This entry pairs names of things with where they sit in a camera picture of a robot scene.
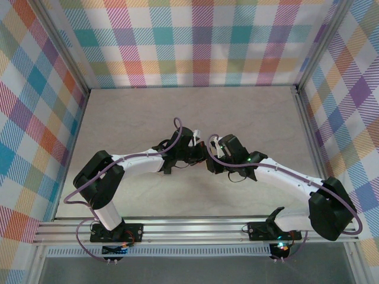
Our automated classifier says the left controller board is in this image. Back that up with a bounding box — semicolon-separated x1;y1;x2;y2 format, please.
101;244;129;265

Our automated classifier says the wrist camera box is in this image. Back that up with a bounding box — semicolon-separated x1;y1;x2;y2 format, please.
191;129;203;147
210;135;222;158

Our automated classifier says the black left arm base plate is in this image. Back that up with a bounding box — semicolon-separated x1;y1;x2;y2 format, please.
90;223;144;244

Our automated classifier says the aluminium mounting rail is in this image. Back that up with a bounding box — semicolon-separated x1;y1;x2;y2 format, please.
32;217;361;246

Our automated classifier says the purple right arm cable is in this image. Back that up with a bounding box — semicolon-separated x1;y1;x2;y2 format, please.
207;134;365;263

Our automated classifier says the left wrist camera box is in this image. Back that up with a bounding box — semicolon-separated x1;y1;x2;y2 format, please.
191;129;203;147

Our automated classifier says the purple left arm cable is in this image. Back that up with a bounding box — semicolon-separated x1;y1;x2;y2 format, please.
63;117;183;263

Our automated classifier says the thin black right gripper wire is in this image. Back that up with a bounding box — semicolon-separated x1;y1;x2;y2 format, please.
227;170;247;185

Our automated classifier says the white slotted cable duct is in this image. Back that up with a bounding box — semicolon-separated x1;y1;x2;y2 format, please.
47;244;273;257

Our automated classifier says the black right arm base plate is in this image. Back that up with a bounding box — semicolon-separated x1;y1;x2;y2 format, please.
248;221;303;241

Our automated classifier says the right controller board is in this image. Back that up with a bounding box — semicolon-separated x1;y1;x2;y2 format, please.
268;241;293;263

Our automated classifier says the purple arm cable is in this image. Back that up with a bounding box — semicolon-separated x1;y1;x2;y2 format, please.
207;134;365;263
63;117;183;263

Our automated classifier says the aluminium frame post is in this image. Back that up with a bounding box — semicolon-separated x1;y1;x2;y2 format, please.
295;0;356;91
26;245;51;284
31;0;91;95
343;242;367;284

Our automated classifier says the controller board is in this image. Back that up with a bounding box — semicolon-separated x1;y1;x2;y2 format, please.
268;241;293;263
101;244;129;265

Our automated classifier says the aluminium side rail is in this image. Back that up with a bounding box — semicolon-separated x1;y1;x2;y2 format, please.
291;84;332;181

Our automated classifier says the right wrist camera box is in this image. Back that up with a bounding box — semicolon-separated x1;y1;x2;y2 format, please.
210;135;222;158

